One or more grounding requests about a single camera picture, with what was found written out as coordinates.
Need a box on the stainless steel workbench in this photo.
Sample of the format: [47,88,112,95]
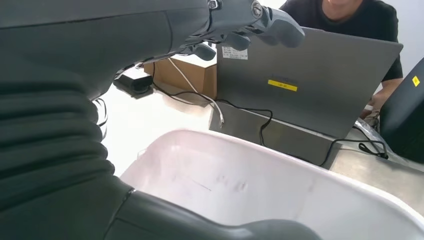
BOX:
[97,79,424,218]

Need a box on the black power adapter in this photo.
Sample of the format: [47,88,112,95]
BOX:
[113,66,154,98]

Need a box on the brown cardboard box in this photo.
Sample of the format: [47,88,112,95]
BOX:
[143,54,218,100]

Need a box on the grey laptop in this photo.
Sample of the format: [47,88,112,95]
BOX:
[208,26,404,167]

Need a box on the person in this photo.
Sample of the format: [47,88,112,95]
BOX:
[279,0,404,121]

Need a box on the black boxy device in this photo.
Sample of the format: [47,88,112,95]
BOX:
[379,56,424,165]

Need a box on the black cable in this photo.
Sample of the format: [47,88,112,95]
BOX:
[318,125,389,168]
[93,97,109,141]
[150,62,275,147]

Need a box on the white usb cable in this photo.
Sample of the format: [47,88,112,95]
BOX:
[167,57,226,129]

